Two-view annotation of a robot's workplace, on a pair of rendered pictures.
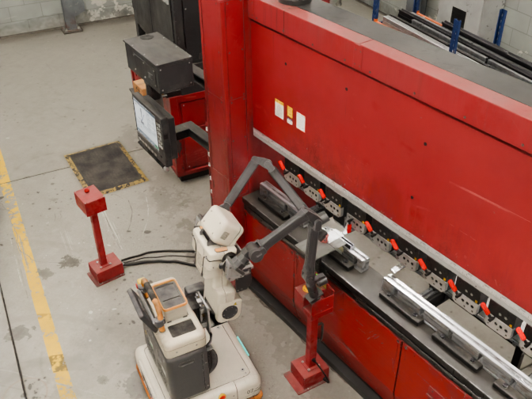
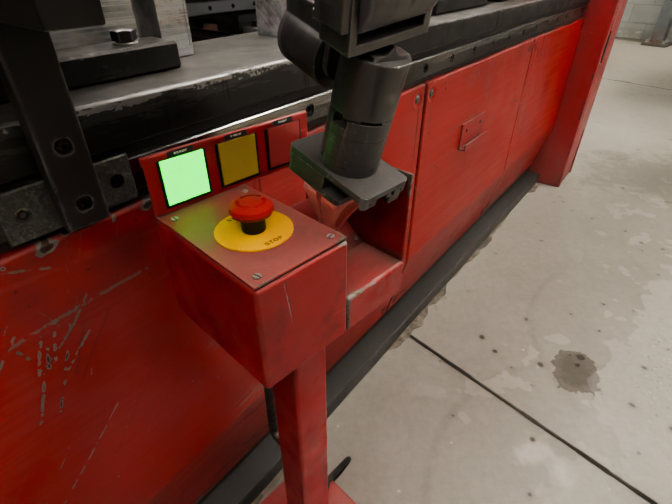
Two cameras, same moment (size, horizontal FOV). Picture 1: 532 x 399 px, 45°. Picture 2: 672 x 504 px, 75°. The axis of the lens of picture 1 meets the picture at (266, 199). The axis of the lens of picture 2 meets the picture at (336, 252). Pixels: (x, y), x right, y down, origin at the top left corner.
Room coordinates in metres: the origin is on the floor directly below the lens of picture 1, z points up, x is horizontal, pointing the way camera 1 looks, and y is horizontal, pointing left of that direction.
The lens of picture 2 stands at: (2.88, 0.09, 0.99)
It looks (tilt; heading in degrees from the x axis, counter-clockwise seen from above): 35 degrees down; 254
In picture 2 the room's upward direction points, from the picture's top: straight up
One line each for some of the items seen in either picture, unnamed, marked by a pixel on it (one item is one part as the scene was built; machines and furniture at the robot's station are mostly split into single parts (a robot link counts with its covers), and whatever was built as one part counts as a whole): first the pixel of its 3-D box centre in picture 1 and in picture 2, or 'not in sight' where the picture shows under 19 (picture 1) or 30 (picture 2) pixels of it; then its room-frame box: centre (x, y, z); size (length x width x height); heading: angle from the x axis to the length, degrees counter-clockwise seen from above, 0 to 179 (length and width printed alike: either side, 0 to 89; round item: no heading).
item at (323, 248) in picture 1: (320, 245); not in sight; (3.02, -0.33, 1.00); 0.26 x 0.18 x 0.01; 126
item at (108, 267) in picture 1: (97, 234); not in sight; (3.86, 1.31, 0.41); 0.25 x 0.20 x 0.83; 126
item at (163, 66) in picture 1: (163, 107); not in sight; (3.83, 0.68, 1.53); 0.51 x 0.25 x 0.85; 33
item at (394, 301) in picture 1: (400, 307); not in sight; (2.58, -0.76, 0.89); 0.30 x 0.05 x 0.03; 36
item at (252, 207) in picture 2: not in sight; (252, 218); (2.86, -0.25, 0.79); 0.04 x 0.04 x 0.04
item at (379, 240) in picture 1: (385, 233); not in sight; (2.80, -0.67, 1.26); 0.15 x 0.09 x 0.17; 36
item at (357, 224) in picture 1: (360, 215); not in sight; (2.96, -0.55, 1.26); 0.15 x 0.09 x 0.17; 36
